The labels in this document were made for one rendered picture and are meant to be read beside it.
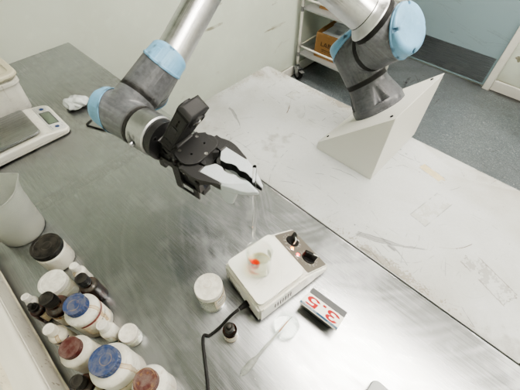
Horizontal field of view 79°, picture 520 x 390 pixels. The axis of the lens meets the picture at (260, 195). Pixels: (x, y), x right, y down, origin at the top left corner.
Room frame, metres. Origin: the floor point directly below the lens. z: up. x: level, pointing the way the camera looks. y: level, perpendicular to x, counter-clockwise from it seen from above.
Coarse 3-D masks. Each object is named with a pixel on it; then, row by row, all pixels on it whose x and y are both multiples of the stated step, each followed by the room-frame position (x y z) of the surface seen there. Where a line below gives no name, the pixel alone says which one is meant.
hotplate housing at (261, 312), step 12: (276, 240) 0.37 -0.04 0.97; (288, 252) 0.34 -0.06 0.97; (228, 276) 0.30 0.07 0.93; (312, 276) 0.29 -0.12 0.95; (240, 288) 0.26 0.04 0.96; (288, 288) 0.26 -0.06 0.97; (300, 288) 0.27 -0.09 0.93; (252, 300) 0.23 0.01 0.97; (276, 300) 0.23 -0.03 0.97; (264, 312) 0.21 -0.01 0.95
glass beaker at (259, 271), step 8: (256, 240) 0.32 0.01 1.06; (248, 248) 0.30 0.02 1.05; (256, 248) 0.32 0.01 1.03; (264, 248) 0.31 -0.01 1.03; (272, 248) 0.30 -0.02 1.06; (248, 256) 0.30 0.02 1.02; (248, 264) 0.28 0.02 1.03; (264, 264) 0.27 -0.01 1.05; (256, 272) 0.27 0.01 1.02; (264, 272) 0.27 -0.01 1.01
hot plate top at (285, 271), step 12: (264, 240) 0.36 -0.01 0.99; (240, 252) 0.33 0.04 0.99; (276, 252) 0.33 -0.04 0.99; (228, 264) 0.30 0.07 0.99; (240, 264) 0.30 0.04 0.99; (276, 264) 0.30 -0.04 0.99; (288, 264) 0.30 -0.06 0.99; (240, 276) 0.27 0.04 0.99; (252, 276) 0.27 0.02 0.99; (276, 276) 0.27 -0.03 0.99; (288, 276) 0.27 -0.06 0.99; (300, 276) 0.28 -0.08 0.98; (252, 288) 0.25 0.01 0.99; (264, 288) 0.25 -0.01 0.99; (276, 288) 0.25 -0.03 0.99; (264, 300) 0.22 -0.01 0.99
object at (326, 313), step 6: (306, 300) 0.24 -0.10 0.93; (312, 300) 0.25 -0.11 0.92; (318, 300) 0.25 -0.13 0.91; (312, 306) 0.23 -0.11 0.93; (318, 306) 0.23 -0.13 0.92; (324, 306) 0.24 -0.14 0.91; (318, 312) 0.22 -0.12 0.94; (324, 312) 0.22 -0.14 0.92; (330, 312) 0.22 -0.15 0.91; (330, 318) 0.21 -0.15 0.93; (336, 318) 0.21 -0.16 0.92; (336, 324) 0.19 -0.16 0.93
